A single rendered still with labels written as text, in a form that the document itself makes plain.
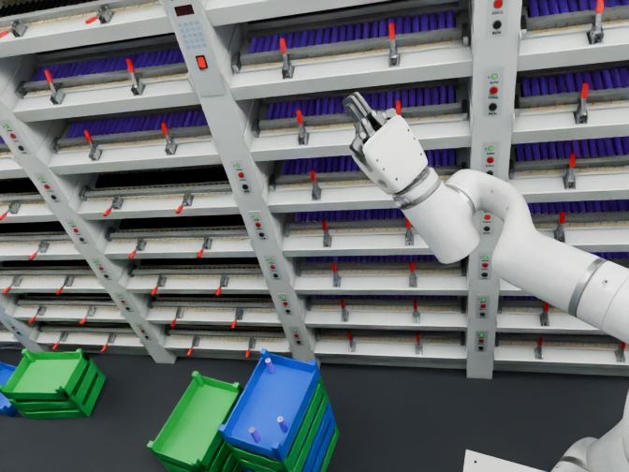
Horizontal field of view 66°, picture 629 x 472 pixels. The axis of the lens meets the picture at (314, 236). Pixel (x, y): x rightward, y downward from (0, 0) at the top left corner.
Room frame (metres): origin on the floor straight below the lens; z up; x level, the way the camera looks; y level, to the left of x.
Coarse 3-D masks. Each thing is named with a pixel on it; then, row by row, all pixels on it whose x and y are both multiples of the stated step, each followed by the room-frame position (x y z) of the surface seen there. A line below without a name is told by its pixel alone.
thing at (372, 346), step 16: (320, 336) 1.30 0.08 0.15; (336, 336) 1.28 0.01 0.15; (352, 336) 1.25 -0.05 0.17; (368, 336) 1.24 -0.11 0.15; (384, 336) 1.22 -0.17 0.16; (400, 336) 1.20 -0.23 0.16; (416, 336) 1.17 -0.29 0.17; (432, 336) 1.15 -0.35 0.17; (448, 336) 1.13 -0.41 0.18; (464, 336) 1.13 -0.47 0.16; (320, 352) 1.24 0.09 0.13; (336, 352) 1.22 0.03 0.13; (352, 352) 1.20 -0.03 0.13; (368, 352) 1.18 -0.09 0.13; (384, 352) 1.16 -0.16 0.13; (400, 352) 1.14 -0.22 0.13; (416, 352) 1.11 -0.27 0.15; (432, 352) 1.11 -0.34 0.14; (448, 352) 1.09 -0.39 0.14; (464, 352) 1.07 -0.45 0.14
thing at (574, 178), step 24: (528, 144) 1.12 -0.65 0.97; (552, 144) 1.10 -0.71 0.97; (576, 144) 1.07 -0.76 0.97; (600, 144) 1.05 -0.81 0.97; (624, 144) 1.03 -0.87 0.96; (528, 168) 1.06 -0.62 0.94; (552, 168) 1.04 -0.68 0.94; (576, 168) 1.02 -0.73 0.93; (600, 168) 1.00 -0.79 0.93; (624, 168) 0.98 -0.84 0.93; (528, 192) 1.00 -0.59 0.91; (552, 192) 0.98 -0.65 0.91; (576, 192) 0.96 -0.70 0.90; (600, 192) 0.94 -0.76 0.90; (624, 192) 0.92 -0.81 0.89
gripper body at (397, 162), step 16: (384, 128) 0.70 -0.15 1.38; (400, 128) 0.70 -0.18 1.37; (368, 144) 0.67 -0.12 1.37; (384, 144) 0.68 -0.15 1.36; (400, 144) 0.68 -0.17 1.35; (416, 144) 0.69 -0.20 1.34; (368, 160) 0.66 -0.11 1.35; (384, 160) 0.66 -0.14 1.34; (400, 160) 0.67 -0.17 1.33; (416, 160) 0.67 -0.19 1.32; (368, 176) 0.68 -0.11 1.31; (384, 176) 0.65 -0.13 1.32; (400, 176) 0.65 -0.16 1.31; (416, 176) 0.66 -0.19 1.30; (400, 192) 0.65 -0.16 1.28
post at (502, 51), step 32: (480, 0) 1.04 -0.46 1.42; (512, 0) 1.02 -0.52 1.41; (480, 32) 1.04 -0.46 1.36; (512, 32) 1.02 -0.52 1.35; (480, 64) 1.04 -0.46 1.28; (512, 64) 1.02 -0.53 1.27; (480, 96) 1.04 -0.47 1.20; (512, 96) 1.02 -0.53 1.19; (480, 128) 1.04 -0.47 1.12; (480, 160) 1.04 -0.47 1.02; (480, 288) 1.03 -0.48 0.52; (480, 320) 1.03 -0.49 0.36; (480, 352) 1.03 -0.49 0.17
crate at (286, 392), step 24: (264, 360) 1.03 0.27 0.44; (288, 360) 1.00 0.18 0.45; (312, 360) 0.96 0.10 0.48; (264, 384) 0.96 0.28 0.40; (288, 384) 0.94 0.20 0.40; (312, 384) 0.90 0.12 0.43; (240, 408) 0.88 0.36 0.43; (264, 408) 0.88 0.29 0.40; (288, 408) 0.85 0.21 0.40; (240, 432) 0.82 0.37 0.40; (264, 432) 0.80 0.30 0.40; (288, 432) 0.75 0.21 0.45
